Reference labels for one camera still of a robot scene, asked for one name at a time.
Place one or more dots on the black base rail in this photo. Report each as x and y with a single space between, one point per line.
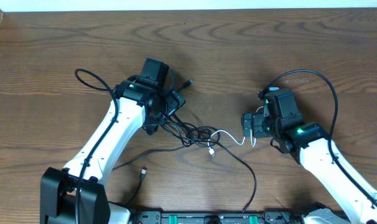
269 216

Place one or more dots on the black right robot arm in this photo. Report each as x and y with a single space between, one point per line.
280 119

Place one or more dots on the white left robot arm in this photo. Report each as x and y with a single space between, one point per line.
77 193

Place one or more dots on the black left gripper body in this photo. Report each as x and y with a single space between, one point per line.
175 101

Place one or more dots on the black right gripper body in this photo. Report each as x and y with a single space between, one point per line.
247 124

